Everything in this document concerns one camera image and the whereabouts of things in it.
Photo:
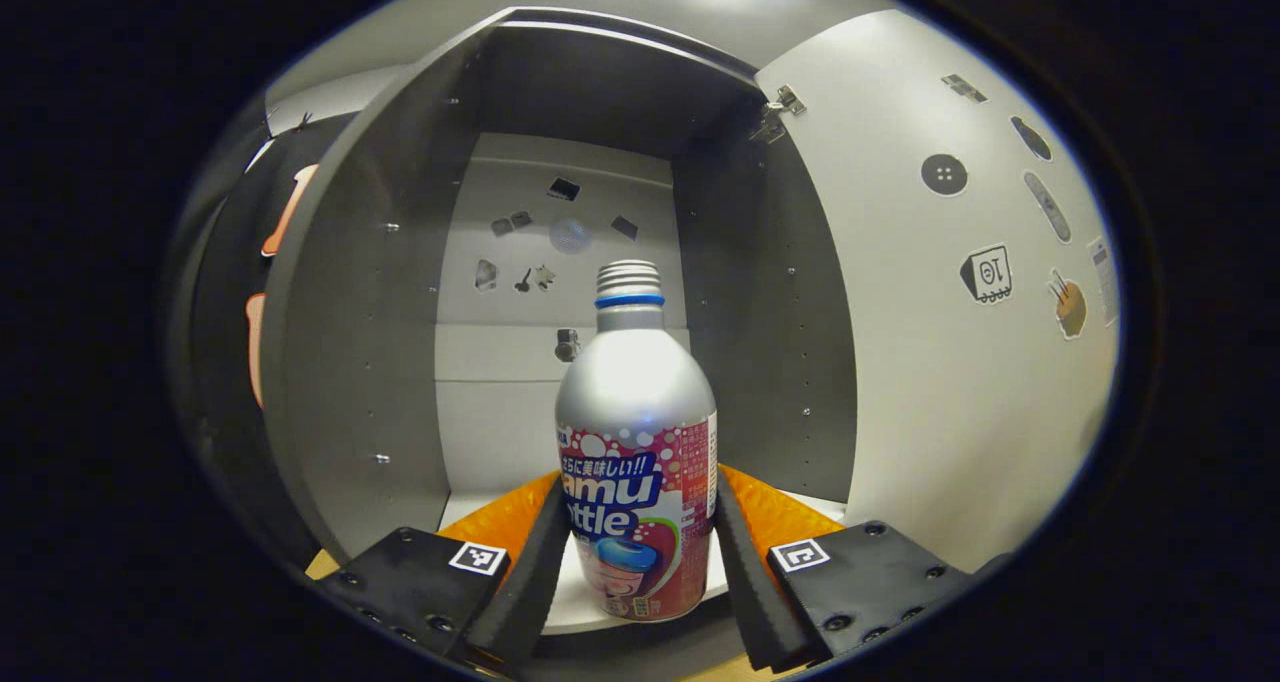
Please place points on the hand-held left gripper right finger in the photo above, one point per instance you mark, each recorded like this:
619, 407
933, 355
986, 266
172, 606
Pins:
750, 592

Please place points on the metal cabinet door hinge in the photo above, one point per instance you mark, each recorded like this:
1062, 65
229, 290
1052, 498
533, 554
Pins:
778, 112

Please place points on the silver bottle with colourful label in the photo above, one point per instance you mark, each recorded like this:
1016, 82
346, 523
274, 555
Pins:
635, 402

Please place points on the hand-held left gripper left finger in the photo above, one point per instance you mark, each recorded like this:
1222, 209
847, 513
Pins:
535, 582

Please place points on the grey cabinet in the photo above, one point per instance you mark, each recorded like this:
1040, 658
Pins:
360, 362

